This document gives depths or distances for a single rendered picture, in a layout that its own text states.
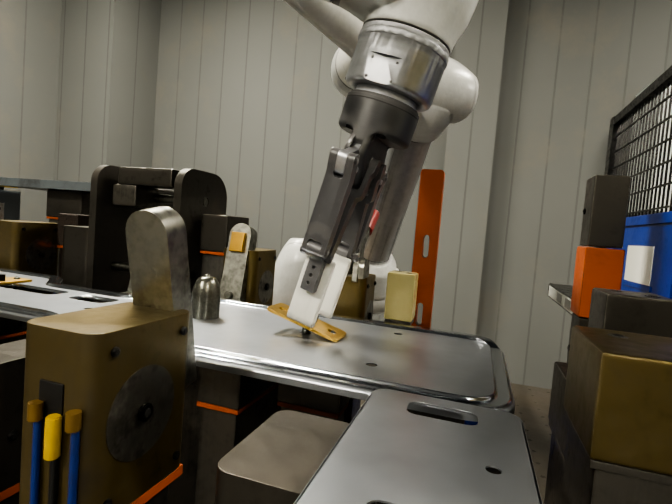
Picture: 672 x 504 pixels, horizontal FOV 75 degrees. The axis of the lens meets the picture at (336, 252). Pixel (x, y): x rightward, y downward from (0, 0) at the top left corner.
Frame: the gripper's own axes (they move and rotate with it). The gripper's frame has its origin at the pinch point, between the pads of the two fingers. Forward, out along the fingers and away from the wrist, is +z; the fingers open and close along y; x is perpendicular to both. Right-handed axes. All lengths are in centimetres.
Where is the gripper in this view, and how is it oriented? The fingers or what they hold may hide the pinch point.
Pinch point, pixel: (319, 289)
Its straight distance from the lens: 46.9
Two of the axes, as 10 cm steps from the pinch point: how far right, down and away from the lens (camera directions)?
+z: -3.3, 9.3, 1.4
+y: -3.2, 0.3, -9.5
